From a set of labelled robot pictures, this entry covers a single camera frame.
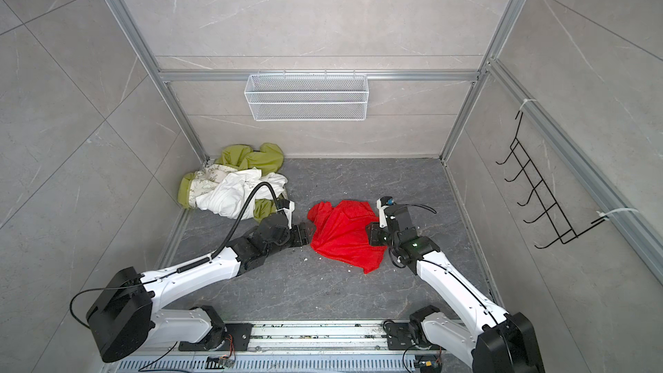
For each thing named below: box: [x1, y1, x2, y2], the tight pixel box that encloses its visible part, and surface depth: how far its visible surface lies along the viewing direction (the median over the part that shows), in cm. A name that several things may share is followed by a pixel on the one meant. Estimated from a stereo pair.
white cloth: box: [188, 164, 289, 221], surface depth 99 cm
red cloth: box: [307, 200, 388, 274], surface depth 93 cm
